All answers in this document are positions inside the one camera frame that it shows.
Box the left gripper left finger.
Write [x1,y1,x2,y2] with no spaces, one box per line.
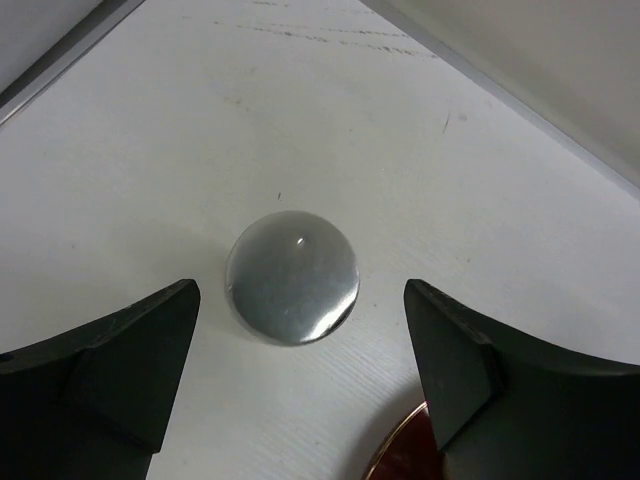
[1,279,201,479]

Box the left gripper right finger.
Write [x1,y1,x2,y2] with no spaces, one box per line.
[404,279,639,479]

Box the grey dome cap shaker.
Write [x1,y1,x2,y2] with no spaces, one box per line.
[225,211,360,346]

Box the round red tray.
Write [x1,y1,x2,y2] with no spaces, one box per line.
[362,400,450,480]

